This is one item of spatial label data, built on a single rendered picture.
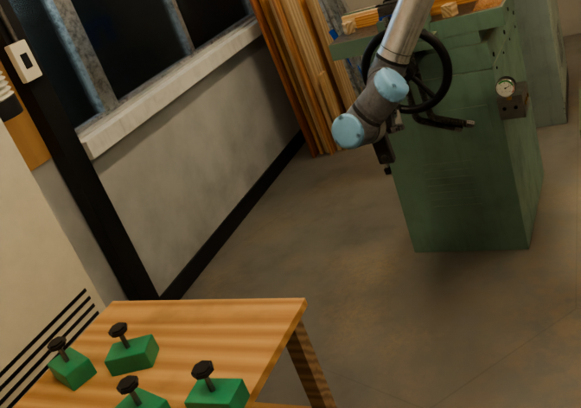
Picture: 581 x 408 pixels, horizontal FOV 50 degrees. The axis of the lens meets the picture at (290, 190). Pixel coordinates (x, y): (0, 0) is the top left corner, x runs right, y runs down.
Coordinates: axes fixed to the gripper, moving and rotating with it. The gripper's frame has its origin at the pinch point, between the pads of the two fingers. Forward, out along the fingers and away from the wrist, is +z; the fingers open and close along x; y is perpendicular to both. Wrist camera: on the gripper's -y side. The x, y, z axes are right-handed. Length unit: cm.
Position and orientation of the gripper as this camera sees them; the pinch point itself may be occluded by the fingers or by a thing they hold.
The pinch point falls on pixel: (399, 127)
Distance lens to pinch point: 191.1
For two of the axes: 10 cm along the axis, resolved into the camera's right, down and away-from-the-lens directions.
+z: 5.1, -1.7, 8.4
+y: -1.6, -9.8, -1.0
